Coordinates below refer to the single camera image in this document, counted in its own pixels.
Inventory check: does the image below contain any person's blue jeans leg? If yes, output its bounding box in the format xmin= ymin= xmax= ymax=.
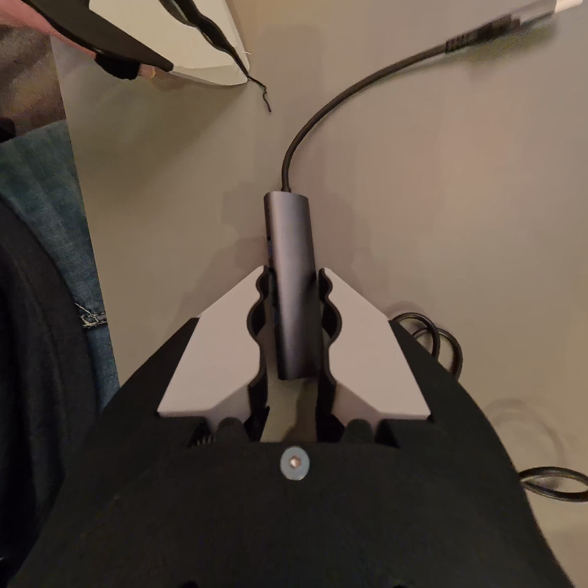
xmin=0 ymin=120 xmax=121 ymax=414

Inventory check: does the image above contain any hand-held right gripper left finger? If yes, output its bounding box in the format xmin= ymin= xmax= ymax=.
xmin=157 ymin=265 xmax=279 ymax=436

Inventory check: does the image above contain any black usb cable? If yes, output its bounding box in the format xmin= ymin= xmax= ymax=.
xmin=393 ymin=312 xmax=588 ymax=503

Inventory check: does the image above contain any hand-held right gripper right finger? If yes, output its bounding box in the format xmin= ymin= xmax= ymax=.
xmin=317 ymin=268 xmax=432 ymax=438

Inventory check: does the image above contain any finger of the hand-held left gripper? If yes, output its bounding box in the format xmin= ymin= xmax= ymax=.
xmin=25 ymin=0 xmax=251 ymax=86
xmin=181 ymin=0 xmax=252 ymax=82

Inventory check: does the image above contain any person's dark sweater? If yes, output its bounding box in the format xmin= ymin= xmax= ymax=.
xmin=0 ymin=198 xmax=104 ymax=588

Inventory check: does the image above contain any person's left hand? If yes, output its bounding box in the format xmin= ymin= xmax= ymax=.
xmin=0 ymin=0 xmax=101 ymax=59

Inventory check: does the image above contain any black braided hub cable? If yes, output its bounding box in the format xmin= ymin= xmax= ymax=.
xmin=281 ymin=0 xmax=568 ymax=193

